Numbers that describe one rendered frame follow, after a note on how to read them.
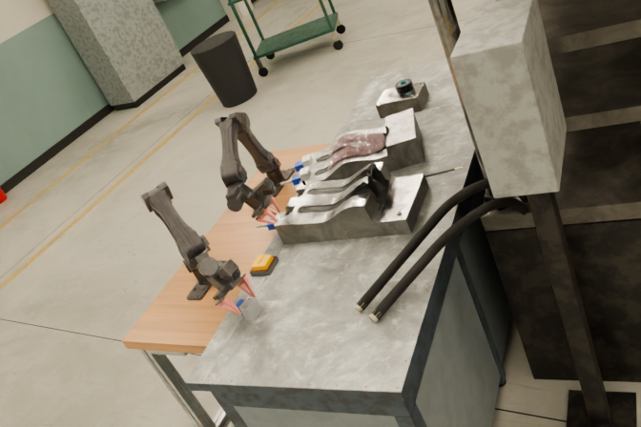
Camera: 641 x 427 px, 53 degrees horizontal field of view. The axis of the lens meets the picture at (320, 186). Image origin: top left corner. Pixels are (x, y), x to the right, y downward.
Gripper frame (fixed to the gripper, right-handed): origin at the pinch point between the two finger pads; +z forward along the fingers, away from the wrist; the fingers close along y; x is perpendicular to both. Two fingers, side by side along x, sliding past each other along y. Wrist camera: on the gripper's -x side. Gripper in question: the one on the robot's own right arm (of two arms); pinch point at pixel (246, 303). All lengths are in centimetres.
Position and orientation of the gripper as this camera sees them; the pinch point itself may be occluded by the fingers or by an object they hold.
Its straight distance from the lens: 211.3
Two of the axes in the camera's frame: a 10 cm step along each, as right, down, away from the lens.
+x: -4.9, 4.0, 7.8
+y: 5.1, -5.9, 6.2
